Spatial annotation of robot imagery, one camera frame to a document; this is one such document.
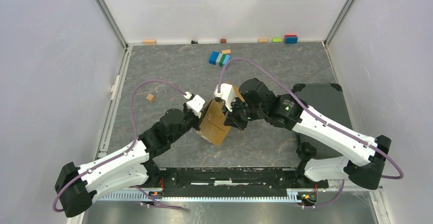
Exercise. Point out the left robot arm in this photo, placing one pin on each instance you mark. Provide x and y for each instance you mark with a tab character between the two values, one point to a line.
78	187

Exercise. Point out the tan block at wall left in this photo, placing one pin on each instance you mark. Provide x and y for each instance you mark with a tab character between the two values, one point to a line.
149	42

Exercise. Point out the small tan cube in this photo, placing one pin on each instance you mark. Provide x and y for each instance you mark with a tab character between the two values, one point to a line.
150	98

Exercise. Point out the brown cardboard express box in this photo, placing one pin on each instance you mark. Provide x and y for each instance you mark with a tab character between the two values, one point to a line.
212	126

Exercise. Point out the red blue block at wall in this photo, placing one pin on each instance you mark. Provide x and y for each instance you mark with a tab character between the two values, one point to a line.
290	39

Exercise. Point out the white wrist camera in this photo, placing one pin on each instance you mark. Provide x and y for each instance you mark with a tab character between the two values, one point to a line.
228	94
195	102

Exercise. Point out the blue green block stack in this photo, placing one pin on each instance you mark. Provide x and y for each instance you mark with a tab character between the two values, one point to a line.
218	59

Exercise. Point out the white toothed cable duct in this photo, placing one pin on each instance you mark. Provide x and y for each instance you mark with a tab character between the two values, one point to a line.
138	196

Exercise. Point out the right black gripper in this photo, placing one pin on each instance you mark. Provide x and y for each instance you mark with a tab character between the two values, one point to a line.
231	118

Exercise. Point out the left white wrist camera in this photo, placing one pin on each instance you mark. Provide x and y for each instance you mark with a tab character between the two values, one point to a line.
195	102

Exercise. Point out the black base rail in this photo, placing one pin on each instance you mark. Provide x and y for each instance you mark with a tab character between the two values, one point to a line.
229	181

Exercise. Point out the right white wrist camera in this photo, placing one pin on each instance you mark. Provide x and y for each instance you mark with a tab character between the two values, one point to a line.
228	94

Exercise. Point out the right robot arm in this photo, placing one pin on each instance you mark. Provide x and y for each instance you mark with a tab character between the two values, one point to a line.
362	158

